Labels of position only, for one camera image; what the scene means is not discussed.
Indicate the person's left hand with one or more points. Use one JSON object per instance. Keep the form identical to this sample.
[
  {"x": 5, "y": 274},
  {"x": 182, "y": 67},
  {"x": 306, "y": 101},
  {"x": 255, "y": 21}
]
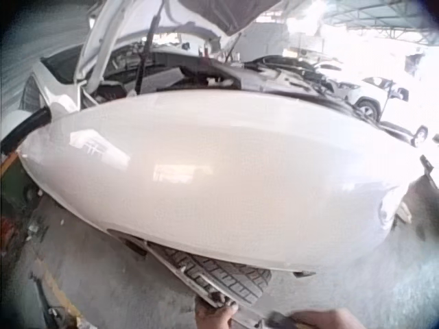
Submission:
[{"x": 211, "y": 317}]

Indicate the person's right hand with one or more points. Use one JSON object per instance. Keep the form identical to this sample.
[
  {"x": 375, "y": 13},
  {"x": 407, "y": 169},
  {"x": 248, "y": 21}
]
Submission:
[{"x": 326, "y": 320}]

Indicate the person's left fingers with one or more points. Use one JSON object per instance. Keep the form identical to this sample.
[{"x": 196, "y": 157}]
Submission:
[{"x": 229, "y": 311}]

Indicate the dark hand tool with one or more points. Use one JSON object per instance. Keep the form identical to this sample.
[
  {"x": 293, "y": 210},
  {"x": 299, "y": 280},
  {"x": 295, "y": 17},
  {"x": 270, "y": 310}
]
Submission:
[{"x": 279, "y": 321}]

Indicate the black car tyre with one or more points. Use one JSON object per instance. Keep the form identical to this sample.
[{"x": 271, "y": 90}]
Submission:
[{"x": 223, "y": 274}]

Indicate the white car fender panel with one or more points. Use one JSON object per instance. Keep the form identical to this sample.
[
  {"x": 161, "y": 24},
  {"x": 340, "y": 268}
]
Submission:
[{"x": 219, "y": 178}]

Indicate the parked white car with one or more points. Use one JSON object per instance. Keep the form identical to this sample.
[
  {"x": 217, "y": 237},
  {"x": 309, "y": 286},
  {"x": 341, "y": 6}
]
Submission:
[{"x": 408, "y": 127}]

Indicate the parked white suv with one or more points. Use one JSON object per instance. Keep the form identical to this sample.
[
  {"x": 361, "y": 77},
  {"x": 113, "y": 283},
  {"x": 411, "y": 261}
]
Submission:
[{"x": 374, "y": 97}]

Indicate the thin hood gas strut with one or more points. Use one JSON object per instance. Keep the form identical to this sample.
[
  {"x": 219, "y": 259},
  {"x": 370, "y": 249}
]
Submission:
[{"x": 232, "y": 47}]

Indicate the black hood prop rod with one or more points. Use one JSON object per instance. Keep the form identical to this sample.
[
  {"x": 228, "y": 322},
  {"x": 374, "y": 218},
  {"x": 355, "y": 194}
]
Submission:
[{"x": 145, "y": 51}]

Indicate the open white car hood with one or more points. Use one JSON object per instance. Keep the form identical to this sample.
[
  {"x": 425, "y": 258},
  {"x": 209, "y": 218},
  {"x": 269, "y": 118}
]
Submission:
[{"x": 113, "y": 31}]

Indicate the orange green lift post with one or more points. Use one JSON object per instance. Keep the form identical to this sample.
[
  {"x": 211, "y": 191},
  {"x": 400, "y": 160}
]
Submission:
[{"x": 8, "y": 171}]

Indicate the metal roof frame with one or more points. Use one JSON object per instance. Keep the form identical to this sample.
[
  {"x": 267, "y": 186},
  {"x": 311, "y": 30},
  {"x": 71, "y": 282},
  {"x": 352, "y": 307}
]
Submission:
[{"x": 380, "y": 17}]

